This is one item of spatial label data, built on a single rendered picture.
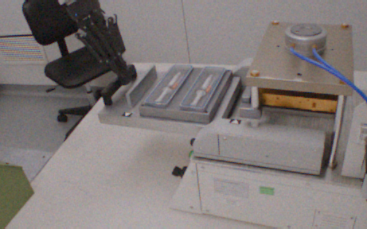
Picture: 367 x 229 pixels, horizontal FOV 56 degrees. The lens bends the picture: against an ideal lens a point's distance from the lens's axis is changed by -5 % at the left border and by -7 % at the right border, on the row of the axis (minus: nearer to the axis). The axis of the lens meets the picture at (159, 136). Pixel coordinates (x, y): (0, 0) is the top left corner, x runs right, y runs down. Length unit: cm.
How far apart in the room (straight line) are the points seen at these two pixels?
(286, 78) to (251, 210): 31
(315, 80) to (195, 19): 180
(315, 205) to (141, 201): 42
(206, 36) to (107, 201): 165
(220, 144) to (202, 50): 178
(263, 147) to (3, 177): 64
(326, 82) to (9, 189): 78
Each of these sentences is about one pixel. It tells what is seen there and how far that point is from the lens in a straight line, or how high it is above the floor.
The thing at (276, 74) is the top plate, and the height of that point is 111.
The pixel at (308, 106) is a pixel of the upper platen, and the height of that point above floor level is 104.
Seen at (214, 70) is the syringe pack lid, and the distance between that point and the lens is 90.
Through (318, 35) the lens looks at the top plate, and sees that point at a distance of 72.
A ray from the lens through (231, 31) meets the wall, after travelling 236.
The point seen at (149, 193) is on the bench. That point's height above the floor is 75.
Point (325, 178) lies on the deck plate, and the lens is 71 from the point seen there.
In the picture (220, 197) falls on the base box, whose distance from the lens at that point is 80.
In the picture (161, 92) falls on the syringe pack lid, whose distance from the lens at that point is 83.
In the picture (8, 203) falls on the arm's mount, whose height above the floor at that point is 80.
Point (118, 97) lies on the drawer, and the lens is 92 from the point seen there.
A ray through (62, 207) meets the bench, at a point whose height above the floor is 75.
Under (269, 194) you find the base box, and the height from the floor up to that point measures 87.
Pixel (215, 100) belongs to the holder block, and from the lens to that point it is 80.
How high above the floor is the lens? 142
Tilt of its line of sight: 37 degrees down
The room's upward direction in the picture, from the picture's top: 11 degrees counter-clockwise
